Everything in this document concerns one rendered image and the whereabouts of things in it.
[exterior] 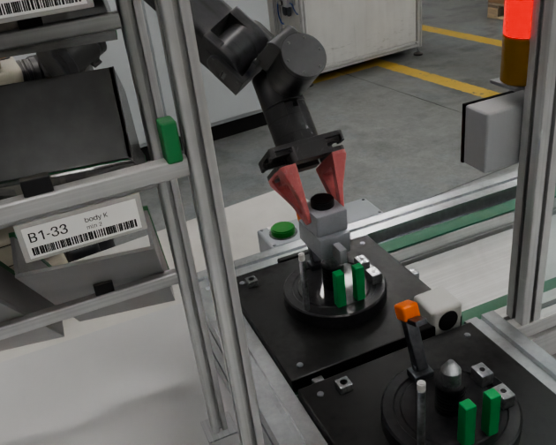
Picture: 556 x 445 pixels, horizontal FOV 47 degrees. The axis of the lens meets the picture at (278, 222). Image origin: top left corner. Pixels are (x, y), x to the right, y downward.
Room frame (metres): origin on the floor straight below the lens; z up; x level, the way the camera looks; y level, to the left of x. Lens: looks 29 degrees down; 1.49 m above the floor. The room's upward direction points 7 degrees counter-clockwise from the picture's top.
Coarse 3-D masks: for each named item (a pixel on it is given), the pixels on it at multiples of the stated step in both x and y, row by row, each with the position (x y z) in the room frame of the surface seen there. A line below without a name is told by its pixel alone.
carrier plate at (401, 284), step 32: (352, 256) 0.80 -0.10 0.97; (384, 256) 0.79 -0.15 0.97; (256, 288) 0.75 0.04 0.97; (416, 288) 0.70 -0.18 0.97; (256, 320) 0.68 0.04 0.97; (288, 320) 0.67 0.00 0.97; (384, 320) 0.65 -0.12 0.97; (288, 352) 0.61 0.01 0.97; (320, 352) 0.60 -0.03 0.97; (352, 352) 0.59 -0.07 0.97; (384, 352) 0.60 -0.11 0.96
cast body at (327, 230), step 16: (320, 208) 0.70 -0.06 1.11; (336, 208) 0.70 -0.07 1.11; (304, 224) 0.71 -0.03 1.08; (320, 224) 0.68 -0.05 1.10; (336, 224) 0.69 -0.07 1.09; (304, 240) 0.72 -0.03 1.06; (320, 240) 0.68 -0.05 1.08; (336, 240) 0.68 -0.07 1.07; (320, 256) 0.68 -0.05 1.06; (336, 256) 0.67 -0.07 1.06
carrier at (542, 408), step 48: (432, 336) 0.60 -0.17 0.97; (480, 336) 0.59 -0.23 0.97; (384, 384) 0.53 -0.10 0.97; (432, 384) 0.50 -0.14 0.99; (480, 384) 0.49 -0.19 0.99; (528, 384) 0.51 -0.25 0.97; (336, 432) 0.47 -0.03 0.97; (384, 432) 0.46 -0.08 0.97; (432, 432) 0.44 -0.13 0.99; (480, 432) 0.43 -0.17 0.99; (528, 432) 0.44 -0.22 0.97
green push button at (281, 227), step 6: (276, 222) 0.93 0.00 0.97; (282, 222) 0.93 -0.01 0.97; (288, 222) 0.93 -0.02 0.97; (276, 228) 0.91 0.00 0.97; (282, 228) 0.91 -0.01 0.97; (288, 228) 0.91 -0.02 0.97; (294, 228) 0.91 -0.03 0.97; (276, 234) 0.90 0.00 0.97; (282, 234) 0.90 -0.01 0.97; (288, 234) 0.90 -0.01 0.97
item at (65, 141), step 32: (0, 96) 0.47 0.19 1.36; (32, 96) 0.47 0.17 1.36; (64, 96) 0.47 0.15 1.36; (96, 96) 0.47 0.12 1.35; (0, 128) 0.46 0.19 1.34; (32, 128) 0.46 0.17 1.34; (64, 128) 0.46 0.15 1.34; (96, 128) 0.46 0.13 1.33; (128, 128) 0.49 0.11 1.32; (0, 160) 0.45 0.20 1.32; (32, 160) 0.45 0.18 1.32; (64, 160) 0.45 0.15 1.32; (96, 160) 0.45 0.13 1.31; (128, 160) 0.45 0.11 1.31; (0, 192) 0.49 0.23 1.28
